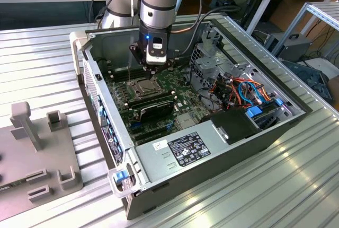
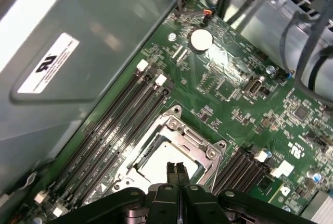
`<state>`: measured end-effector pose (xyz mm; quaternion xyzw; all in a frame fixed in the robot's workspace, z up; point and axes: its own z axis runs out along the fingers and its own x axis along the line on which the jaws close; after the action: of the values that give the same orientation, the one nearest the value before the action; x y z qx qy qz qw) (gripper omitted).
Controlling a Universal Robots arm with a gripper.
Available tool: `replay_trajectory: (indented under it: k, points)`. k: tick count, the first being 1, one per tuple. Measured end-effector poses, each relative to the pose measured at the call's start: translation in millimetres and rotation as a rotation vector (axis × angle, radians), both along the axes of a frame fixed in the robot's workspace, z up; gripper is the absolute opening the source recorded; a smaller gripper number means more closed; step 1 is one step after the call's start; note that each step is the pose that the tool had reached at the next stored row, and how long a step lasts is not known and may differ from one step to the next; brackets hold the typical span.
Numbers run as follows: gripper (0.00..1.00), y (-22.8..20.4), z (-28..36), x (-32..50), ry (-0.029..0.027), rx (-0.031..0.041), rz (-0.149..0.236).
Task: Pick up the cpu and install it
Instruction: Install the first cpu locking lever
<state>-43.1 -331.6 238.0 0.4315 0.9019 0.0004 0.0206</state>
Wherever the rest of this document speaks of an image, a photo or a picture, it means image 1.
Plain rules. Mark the grey parts rack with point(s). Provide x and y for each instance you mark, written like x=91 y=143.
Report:
x=39 y=164

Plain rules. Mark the grey power supply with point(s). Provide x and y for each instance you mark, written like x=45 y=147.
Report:
x=156 y=167

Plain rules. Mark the green RAM stick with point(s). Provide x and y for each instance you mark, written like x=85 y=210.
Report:
x=148 y=100
x=13 y=184

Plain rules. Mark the black RAM slot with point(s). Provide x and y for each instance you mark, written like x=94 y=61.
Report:
x=124 y=77
x=125 y=71

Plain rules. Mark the black plastic shroud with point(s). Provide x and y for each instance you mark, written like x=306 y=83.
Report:
x=233 y=126

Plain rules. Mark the aluminium frame shelf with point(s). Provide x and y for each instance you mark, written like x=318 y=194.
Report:
x=324 y=16

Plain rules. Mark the white clipped RAM slot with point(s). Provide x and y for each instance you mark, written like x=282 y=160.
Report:
x=123 y=74
x=124 y=69

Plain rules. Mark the blue expansion slot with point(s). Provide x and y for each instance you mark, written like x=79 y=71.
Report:
x=135 y=126

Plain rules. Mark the thin metal locking lever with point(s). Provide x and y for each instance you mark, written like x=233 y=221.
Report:
x=129 y=74

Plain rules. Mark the blue disk carrier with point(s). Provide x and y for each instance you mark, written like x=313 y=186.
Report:
x=278 y=102
x=253 y=112

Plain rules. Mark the graphics card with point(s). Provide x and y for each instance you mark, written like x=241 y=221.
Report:
x=156 y=111

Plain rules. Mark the silver drive cage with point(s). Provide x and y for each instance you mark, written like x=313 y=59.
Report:
x=209 y=62

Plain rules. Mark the black expansion slot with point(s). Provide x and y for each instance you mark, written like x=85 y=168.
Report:
x=151 y=132
x=155 y=138

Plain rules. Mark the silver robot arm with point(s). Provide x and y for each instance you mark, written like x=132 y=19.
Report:
x=159 y=0

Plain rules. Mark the CPU socket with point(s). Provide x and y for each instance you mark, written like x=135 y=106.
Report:
x=138 y=97

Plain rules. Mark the open PC case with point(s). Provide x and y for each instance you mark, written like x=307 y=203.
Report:
x=212 y=175

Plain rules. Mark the blue case latch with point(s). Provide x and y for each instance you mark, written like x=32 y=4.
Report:
x=118 y=177

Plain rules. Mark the green motherboard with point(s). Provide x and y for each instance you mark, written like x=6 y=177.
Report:
x=185 y=98

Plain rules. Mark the silver CPU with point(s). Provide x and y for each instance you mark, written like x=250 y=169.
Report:
x=145 y=87

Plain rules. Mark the dark teal panel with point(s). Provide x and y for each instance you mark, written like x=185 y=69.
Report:
x=302 y=73

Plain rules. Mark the silver finned heatsink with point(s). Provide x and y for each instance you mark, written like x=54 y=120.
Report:
x=186 y=121

